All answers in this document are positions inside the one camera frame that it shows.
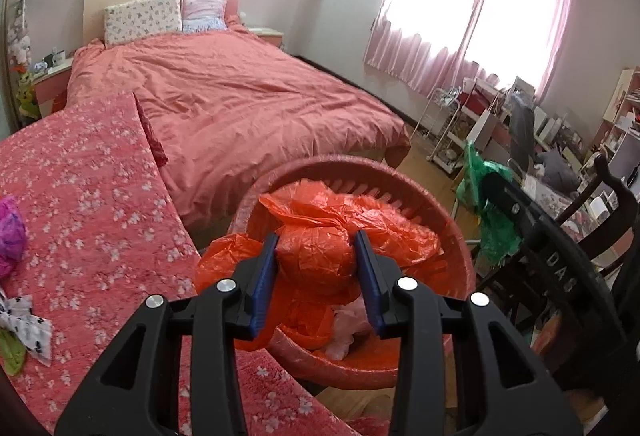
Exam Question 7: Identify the yellow green plush toy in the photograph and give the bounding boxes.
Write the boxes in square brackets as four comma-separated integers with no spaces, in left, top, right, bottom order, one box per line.
[15,68,39,119]

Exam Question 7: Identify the white paper bag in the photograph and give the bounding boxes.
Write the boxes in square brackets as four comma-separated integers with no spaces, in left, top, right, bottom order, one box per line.
[467,108,501,152]

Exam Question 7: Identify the white wire cart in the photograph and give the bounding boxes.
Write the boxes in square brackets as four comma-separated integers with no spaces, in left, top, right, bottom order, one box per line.
[415,86,463,167]

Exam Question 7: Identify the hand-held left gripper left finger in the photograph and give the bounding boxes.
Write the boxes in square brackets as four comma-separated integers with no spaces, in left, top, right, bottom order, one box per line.
[54,232,280,436]

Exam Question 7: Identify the orange plastic bag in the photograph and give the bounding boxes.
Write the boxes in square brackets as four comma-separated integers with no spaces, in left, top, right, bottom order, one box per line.
[194,180,443,352]

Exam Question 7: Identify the hanging plush toys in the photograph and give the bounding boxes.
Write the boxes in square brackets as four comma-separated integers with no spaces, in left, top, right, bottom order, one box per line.
[7,0,33,67]

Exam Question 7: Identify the white floral pillow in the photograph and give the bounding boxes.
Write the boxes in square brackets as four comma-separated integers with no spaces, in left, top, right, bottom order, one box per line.
[104,0,183,48]

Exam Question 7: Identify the dark wooden chair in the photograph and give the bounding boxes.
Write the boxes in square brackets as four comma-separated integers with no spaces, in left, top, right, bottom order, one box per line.
[480,153,640,367]

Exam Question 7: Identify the white bookshelf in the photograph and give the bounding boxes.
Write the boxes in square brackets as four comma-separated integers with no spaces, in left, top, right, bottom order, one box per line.
[597,68,640,182]

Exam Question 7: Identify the pink nightstand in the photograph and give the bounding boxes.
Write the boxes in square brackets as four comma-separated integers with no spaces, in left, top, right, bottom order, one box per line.
[32,58,76,119]
[247,26,285,49]

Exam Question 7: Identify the white shelf cart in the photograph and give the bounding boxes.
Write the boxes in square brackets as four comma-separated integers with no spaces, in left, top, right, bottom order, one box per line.
[430,78,511,173]

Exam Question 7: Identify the grey cushion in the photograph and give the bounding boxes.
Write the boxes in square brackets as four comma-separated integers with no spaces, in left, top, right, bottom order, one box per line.
[537,151,581,194]

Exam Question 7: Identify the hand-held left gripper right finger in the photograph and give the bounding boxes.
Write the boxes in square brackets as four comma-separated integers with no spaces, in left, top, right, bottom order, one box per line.
[354,230,583,436]

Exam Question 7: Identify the clear white plastic bag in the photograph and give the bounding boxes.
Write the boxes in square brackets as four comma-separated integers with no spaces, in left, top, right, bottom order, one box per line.
[327,296,373,359]

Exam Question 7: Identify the red floral tablecloth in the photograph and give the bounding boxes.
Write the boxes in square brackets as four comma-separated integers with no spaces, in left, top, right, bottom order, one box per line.
[0,91,391,436]

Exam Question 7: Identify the white black-dotted bow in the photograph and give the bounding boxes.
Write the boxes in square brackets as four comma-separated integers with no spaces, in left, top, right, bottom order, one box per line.
[0,293,53,364]

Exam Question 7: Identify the pink curtain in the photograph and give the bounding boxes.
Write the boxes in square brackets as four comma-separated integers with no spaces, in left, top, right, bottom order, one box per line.
[364,0,501,97]
[465,0,583,103]

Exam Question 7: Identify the flower-printed sliding wardrobe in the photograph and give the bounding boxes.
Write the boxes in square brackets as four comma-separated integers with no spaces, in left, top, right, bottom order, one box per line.
[0,0,16,142]

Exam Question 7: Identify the purple plastic bag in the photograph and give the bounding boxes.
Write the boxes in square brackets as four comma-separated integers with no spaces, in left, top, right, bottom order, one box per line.
[0,196,27,279]

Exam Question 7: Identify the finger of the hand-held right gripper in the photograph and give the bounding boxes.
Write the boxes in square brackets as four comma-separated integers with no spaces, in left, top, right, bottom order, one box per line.
[480,171,540,231]

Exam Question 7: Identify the cluttered desk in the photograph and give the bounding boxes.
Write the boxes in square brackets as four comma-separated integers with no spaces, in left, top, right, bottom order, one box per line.
[510,76,601,197]

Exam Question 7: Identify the pink striped pillow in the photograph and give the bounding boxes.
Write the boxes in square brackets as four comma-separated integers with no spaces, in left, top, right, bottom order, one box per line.
[181,0,228,34]

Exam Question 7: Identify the grey office chair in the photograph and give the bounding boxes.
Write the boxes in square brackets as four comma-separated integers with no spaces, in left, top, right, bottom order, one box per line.
[507,93,538,172]

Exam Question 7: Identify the orange plastic laundry basket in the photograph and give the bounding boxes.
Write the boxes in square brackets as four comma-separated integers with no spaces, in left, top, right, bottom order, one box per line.
[227,155,476,389]

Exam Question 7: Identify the light green plastic bag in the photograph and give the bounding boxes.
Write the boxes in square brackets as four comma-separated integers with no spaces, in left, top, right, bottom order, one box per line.
[0,328,27,377]

